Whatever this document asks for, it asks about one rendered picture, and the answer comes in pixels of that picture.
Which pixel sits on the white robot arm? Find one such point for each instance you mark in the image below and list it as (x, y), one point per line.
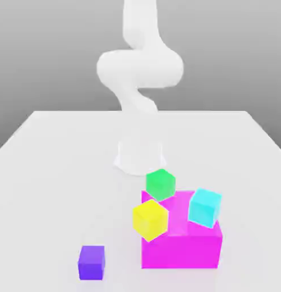
(140, 68)

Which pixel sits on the small green cube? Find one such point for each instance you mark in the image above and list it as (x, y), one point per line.
(160, 184)

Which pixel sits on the small yellow cube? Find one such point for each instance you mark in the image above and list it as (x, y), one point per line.
(150, 220)

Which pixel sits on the small cyan cube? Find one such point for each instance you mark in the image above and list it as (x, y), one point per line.
(205, 208)

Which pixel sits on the small purple cube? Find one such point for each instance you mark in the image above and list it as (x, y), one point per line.
(91, 263)

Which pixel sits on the large magenta box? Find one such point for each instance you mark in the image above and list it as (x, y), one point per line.
(183, 248)

